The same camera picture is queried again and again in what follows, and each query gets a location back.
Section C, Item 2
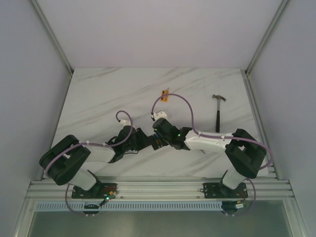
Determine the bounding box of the black fuse box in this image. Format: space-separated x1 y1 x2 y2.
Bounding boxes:
151 134 166 150

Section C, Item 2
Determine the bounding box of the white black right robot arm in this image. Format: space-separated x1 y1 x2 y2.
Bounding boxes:
153 118 267 198

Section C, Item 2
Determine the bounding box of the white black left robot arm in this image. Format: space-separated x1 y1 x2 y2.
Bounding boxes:
39 126 153 185

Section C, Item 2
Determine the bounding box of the orange fuse holder block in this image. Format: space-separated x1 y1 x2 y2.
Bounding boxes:
160 88 169 102

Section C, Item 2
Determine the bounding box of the aluminium mounting rail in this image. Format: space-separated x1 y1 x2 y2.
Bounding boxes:
25 177 294 201

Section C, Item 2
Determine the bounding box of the black handled claw hammer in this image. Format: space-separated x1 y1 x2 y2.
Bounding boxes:
212 94 227 133

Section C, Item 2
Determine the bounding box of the white slotted cable duct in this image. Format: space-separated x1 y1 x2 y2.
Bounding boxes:
34 201 223 212

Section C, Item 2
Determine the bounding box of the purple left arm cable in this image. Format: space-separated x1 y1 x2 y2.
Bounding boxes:
44 110 134 218

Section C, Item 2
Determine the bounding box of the aluminium corner frame post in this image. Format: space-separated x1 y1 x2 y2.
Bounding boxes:
30 0 74 75

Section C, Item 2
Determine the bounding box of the right aluminium frame post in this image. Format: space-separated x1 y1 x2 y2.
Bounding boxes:
244 0 291 76

